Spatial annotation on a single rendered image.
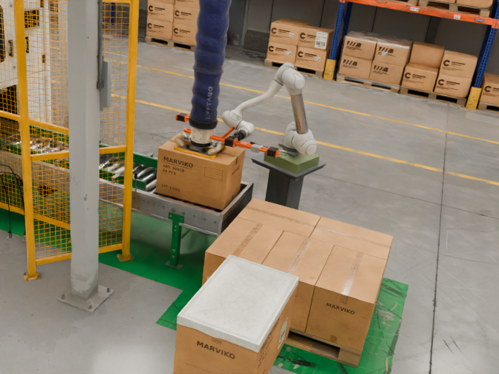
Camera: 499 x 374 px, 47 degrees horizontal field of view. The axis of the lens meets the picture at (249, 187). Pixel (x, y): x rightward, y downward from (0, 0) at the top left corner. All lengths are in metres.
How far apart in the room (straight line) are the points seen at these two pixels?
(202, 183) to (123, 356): 1.46
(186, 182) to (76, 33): 1.58
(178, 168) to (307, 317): 1.55
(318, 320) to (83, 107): 2.08
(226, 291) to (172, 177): 1.95
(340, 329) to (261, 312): 1.33
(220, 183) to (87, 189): 1.09
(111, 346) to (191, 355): 1.35
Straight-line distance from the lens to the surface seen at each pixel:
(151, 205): 4.66
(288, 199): 5.19
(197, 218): 4.51
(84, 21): 3.59
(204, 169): 4.50
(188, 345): 2.76
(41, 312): 4.39
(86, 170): 3.88
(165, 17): 12.50
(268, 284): 2.95
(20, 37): 3.99
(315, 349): 4.19
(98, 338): 4.13
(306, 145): 4.82
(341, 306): 3.91
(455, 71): 11.32
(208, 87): 4.38
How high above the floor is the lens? 2.69
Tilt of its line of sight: 25 degrees down
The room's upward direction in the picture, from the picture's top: 8 degrees clockwise
